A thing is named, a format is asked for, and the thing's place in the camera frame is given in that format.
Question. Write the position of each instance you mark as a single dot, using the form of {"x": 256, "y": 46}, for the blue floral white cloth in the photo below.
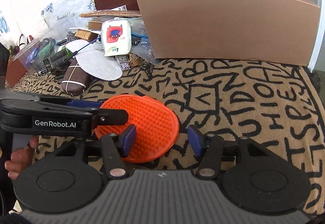
{"x": 60, "y": 9}

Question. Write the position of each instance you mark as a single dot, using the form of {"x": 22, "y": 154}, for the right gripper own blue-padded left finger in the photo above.
{"x": 112, "y": 148}

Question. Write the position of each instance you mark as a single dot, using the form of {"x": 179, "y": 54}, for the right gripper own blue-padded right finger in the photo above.
{"x": 212, "y": 151}

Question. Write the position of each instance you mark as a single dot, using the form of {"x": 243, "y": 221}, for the orange silicone scrubber pad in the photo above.
{"x": 157, "y": 126}

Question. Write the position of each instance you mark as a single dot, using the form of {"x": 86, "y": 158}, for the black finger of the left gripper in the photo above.
{"x": 107, "y": 117}

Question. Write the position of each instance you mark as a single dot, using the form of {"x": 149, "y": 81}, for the brown woven flat board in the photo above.
{"x": 115, "y": 13}

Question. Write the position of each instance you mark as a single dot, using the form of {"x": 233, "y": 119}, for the small red-brown box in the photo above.
{"x": 15, "y": 70}

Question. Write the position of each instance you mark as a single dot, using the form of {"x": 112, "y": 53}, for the gold rectangular small box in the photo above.
{"x": 85, "y": 35}

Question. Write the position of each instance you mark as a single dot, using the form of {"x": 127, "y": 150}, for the person's left hand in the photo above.
{"x": 21, "y": 158}

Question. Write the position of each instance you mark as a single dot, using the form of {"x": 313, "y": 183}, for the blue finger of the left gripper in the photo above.
{"x": 84, "y": 104}

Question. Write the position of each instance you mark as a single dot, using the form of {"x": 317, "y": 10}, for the tan black-lettered mat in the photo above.
{"x": 274, "y": 109}

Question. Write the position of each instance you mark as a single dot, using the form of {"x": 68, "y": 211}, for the brown white-striped case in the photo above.
{"x": 75, "y": 80}

